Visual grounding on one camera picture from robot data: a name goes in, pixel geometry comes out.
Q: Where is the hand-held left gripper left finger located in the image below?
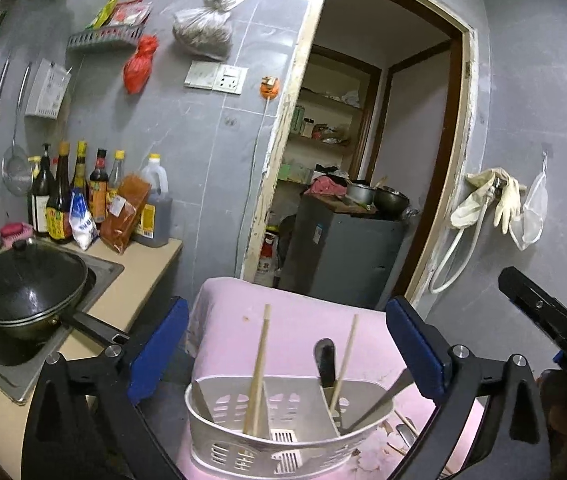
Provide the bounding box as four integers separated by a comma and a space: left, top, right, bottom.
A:
21, 297, 190, 480

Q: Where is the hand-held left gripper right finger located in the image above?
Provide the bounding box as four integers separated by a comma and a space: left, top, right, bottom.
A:
386, 296, 550, 480

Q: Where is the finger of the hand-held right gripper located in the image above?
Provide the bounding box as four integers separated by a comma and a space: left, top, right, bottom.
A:
497, 266, 567, 347

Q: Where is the wooden chopstick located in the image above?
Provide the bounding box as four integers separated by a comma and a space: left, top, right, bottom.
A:
392, 409, 418, 437
242, 304, 272, 436
328, 314, 359, 414

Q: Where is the black knife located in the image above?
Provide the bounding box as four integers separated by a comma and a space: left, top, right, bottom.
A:
314, 338, 337, 391

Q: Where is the white plastic utensil holder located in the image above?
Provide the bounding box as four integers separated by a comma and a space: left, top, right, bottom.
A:
185, 375, 397, 476

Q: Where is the beige kitchen counter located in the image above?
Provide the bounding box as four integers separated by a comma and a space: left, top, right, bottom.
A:
0, 236, 184, 480

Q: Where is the white mesh bag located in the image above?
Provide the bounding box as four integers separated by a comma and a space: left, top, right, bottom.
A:
509, 152, 549, 251

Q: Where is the cream rubber glove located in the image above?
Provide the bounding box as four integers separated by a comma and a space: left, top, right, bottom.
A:
493, 176, 522, 235
450, 169, 502, 229

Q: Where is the grey fridge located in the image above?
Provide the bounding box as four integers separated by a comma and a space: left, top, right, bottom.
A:
278, 194, 409, 312

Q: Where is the pink tablecloth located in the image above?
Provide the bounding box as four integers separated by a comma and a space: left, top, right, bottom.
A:
184, 276, 489, 480

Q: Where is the red and white bottle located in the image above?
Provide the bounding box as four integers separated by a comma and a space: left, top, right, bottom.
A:
256, 232, 277, 289

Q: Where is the red sauce packet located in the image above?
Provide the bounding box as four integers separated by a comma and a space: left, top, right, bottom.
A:
99, 172, 152, 255

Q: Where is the large cooking oil jug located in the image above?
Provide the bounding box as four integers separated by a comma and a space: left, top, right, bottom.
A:
136, 154, 174, 249

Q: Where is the black wok with lid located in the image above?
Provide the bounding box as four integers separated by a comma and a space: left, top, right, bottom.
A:
0, 239, 130, 347

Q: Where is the white and blue bag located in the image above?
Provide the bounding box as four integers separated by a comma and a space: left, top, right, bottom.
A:
69, 191, 100, 250

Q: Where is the dark cooking pot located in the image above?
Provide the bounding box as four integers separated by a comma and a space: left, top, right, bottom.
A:
373, 186, 411, 214

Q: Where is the silver pot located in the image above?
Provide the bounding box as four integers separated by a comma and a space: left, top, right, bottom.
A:
345, 182, 377, 206

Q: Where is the dark sauce bottle red label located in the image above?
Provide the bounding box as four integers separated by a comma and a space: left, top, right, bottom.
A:
88, 149, 110, 224

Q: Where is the soy sauce bottle gold cap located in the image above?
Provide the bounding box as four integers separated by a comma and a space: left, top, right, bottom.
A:
46, 141, 76, 244

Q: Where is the slim bottle yellow cap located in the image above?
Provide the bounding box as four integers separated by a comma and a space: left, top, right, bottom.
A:
107, 150, 127, 206

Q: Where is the pink scrub brush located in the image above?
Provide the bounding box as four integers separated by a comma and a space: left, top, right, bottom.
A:
0, 222, 35, 249

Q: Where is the pink cloth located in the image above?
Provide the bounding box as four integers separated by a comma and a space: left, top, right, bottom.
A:
308, 176, 347, 197

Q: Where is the dark bottle black cap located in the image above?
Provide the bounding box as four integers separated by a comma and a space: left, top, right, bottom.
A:
28, 143, 57, 237

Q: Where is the tall bottle yellow cap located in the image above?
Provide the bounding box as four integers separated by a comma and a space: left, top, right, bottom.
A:
71, 140, 91, 211

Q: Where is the green box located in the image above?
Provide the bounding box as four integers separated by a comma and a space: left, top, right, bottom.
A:
278, 162, 315, 184

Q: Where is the metal mesh strainer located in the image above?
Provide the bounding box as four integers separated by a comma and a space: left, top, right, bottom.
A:
0, 62, 34, 196

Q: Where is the wooden shelf unit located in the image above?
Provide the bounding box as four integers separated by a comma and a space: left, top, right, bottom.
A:
282, 45, 382, 187

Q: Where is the red plastic bag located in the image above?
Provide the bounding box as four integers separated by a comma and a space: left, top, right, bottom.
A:
124, 35, 159, 95

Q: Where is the clear hanging plastic bag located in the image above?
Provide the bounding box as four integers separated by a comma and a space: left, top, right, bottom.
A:
172, 0, 244, 61

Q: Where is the red food packet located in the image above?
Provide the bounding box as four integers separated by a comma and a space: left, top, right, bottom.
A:
108, 0, 154, 29

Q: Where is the yellow snack packet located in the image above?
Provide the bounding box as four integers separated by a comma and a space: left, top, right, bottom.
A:
86, 0, 127, 31

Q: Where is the white hose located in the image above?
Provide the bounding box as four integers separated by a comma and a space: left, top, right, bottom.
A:
428, 180, 502, 295

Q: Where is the worn door frame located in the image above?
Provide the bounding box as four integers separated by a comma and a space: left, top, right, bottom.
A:
240, 0, 479, 312

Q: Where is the white wall switch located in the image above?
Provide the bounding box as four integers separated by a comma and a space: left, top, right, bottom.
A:
185, 60, 222, 90

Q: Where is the white wall socket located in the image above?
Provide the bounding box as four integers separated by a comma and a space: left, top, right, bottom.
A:
212, 65, 249, 95

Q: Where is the white paper wall box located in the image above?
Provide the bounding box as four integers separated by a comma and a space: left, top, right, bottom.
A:
24, 57, 72, 120

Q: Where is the grey metal wall rack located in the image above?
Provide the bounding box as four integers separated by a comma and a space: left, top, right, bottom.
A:
66, 25, 147, 52

